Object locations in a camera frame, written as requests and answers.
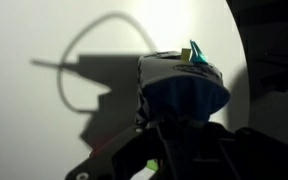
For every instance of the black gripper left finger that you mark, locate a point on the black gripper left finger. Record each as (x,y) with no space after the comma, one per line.
(130,153)

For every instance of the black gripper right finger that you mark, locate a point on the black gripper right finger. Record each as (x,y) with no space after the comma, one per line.
(264,156)

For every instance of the blue number four block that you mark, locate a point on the blue number four block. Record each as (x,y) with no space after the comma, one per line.
(180,90)

